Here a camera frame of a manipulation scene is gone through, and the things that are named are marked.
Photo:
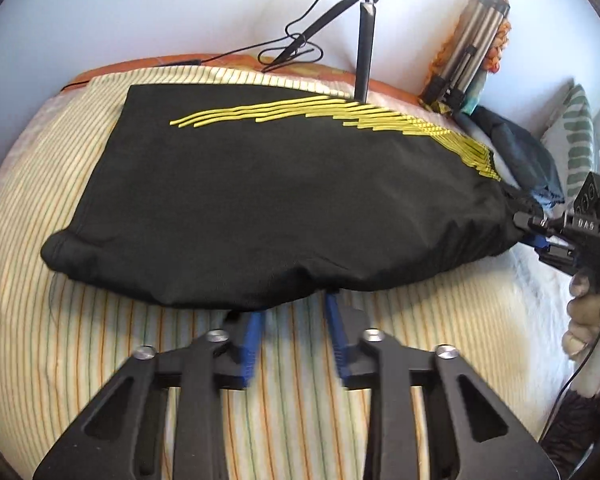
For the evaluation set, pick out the black mini tripod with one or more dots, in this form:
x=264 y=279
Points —
x=350 y=26

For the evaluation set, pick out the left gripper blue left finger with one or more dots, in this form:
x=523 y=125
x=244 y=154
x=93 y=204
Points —
x=245 y=331

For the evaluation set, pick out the person right hand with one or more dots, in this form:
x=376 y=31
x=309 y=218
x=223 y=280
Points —
x=584 y=317

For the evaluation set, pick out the green white patterned pillow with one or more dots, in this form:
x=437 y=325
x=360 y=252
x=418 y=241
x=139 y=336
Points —
x=571 y=140

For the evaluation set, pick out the orange floral mattress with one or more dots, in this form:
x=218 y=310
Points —
x=244 y=62

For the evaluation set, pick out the black shorts yellow stripes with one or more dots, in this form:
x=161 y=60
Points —
x=252 y=196

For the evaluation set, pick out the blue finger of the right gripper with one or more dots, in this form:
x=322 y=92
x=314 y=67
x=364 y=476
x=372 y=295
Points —
x=529 y=222
x=538 y=243

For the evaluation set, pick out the dark grey folded pants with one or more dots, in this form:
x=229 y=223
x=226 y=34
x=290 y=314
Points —
x=519 y=158

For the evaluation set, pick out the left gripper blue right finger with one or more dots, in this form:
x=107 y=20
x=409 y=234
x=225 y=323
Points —
x=346 y=326

